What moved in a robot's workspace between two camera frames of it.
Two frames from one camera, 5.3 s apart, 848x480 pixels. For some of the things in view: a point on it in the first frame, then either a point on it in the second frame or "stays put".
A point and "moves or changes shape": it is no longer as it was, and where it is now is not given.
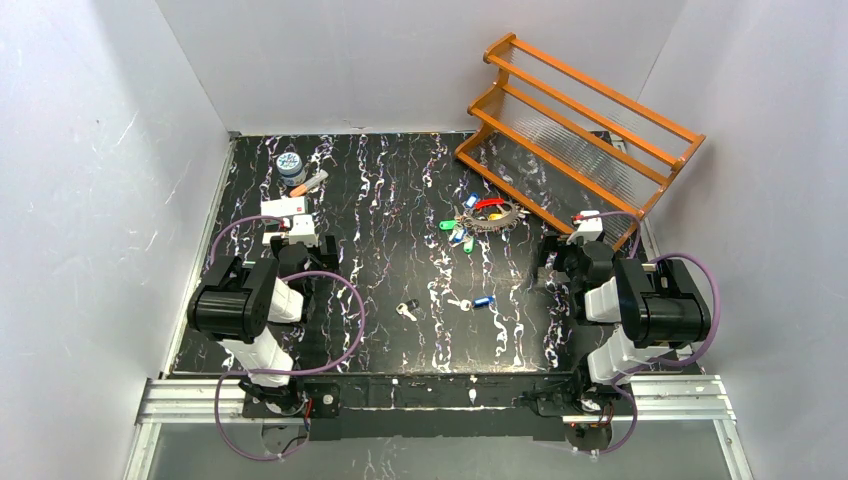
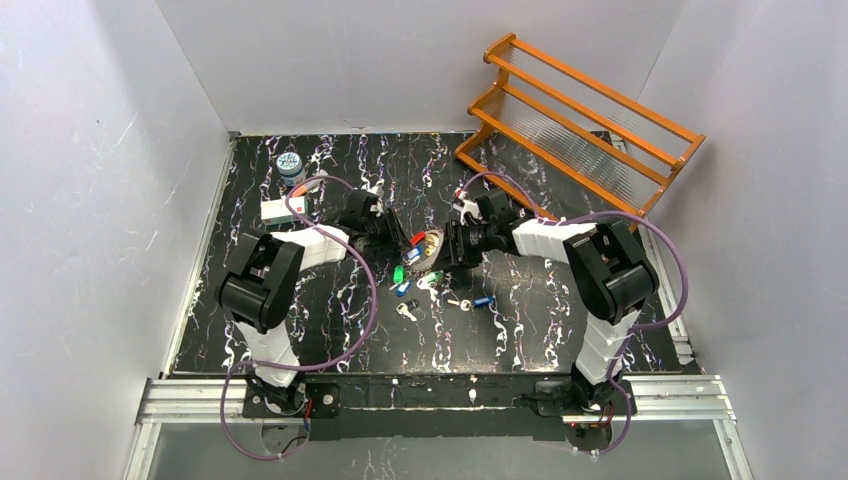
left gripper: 327,249 → 390,230
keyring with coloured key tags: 484,215 moves or changes shape
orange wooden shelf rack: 563,143 stays put
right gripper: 549,250 → 448,245
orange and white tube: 301,189 stays put
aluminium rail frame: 659,399 stays put
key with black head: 406,308 stays put
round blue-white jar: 291,169 stays put
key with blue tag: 466,305 stays put
